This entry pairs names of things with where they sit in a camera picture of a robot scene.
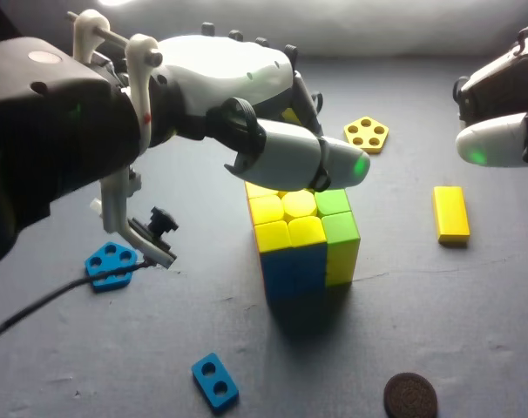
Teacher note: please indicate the yellow rectangular block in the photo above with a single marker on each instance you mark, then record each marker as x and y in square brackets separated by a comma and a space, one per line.
[451, 215]

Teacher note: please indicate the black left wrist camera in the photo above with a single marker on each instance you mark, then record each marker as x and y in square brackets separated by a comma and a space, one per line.
[161, 222]

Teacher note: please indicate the blue two-hole block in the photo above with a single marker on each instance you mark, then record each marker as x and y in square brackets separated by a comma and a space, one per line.
[214, 378]

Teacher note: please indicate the blue pentagon block five holes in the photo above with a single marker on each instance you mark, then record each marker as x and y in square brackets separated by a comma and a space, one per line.
[109, 261]

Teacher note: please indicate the Rubik's cube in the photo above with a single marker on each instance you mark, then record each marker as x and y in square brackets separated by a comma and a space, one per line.
[290, 235]

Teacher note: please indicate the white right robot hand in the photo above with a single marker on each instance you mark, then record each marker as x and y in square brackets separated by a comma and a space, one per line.
[499, 139]

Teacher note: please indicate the yellow pentagon block five holes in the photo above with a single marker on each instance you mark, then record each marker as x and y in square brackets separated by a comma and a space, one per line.
[365, 147]

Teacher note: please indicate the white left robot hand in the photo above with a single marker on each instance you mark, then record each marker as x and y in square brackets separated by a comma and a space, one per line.
[229, 74]

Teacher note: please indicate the grey table cloth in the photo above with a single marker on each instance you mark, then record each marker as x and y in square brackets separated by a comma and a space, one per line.
[421, 313]

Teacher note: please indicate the dark chocolate sandwich cookie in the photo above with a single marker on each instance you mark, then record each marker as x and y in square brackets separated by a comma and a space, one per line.
[410, 396]

